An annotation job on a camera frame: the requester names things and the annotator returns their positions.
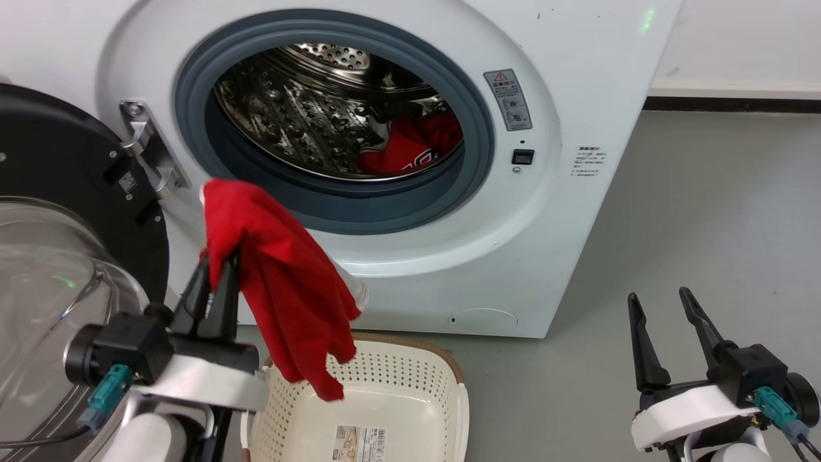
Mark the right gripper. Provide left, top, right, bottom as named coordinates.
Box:
left=627, top=286, right=761, bottom=452

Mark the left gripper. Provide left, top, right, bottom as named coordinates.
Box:
left=131, top=252, right=271, bottom=413

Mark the plain red garment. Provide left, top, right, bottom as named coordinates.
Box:
left=199, top=178, right=362, bottom=402

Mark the cream perforated laundry basket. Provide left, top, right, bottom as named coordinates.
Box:
left=241, top=332, right=470, bottom=462

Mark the white front-load washing machine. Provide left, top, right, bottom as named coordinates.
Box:
left=0, top=0, right=684, bottom=339

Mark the chrome door hinge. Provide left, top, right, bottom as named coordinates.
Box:
left=119, top=100, right=192, bottom=201

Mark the black round washer door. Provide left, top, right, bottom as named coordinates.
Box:
left=0, top=83, right=171, bottom=462

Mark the paper label with barcode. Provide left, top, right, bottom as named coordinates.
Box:
left=332, top=425, right=388, bottom=462

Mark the stainless steel washer drum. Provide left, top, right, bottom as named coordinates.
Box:
left=213, top=42, right=464, bottom=182

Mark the red garment with white print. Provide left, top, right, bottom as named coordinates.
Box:
left=359, top=112, right=464, bottom=176

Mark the grey rubber door gasket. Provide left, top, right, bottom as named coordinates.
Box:
left=174, top=9, right=496, bottom=235

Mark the grey warning sticker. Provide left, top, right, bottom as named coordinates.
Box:
left=483, top=69, right=533, bottom=132

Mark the right arm teal plug cable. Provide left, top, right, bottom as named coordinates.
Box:
left=753, top=386, right=821, bottom=462

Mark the arm teal plug cable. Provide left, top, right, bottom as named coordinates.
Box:
left=753, top=386, right=821, bottom=462
left=0, top=363, right=134, bottom=449

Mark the left arm teal plug cable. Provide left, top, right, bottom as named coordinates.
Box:
left=0, top=363, right=134, bottom=449

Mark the dark wall baseboard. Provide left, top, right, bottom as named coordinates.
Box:
left=643, top=96, right=821, bottom=114

